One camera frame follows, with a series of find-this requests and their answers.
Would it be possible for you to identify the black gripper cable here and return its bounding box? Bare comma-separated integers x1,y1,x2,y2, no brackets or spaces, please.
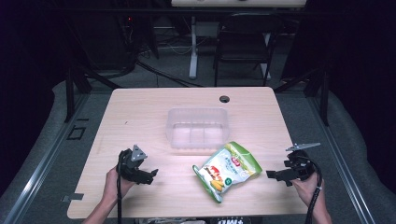
116,153,123,224
304,155,324,224

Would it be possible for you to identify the white desk leg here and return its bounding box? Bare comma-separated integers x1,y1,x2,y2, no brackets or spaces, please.
188,15,200,80

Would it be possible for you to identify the black folding chair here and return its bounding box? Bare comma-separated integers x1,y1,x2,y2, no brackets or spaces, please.
212,12,285,89

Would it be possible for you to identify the person's right hand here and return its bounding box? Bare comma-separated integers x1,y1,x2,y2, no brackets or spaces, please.
290,177,325,208

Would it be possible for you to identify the green and white snack bag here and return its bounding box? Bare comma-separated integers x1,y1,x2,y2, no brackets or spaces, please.
191,141,263,204

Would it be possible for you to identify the person's left hand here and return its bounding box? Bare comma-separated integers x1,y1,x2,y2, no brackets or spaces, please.
103,166,136,203

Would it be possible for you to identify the clear plastic container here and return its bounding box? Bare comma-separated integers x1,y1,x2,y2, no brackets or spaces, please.
164,106,231,150

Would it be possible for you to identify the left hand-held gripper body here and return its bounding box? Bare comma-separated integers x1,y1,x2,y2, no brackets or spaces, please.
116,144,149,183

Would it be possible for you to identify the grey tape strip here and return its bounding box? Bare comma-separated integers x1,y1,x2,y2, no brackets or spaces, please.
61,192,85,203

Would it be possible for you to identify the metal floor rail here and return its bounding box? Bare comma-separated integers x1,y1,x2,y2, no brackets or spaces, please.
306,96,376,224
2,92,92,224

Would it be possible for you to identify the black floor tape square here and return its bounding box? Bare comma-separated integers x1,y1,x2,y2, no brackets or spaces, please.
65,118,91,141

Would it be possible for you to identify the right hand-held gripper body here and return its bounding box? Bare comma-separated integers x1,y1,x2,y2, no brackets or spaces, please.
283,142,322,183

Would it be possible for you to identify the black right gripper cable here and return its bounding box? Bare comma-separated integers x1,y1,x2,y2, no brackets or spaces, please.
304,155,324,224

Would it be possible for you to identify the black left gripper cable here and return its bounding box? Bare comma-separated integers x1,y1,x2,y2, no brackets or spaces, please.
116,153,123,224

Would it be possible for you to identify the black metal stand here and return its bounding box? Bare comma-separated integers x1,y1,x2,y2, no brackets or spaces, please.
273,66,332,127
63,62,123,123

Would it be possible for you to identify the black floor cable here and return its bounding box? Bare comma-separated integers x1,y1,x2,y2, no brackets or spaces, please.
135,59,205,89

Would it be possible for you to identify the black labelled box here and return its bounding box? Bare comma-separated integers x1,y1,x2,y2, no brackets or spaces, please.
209,216,252,224

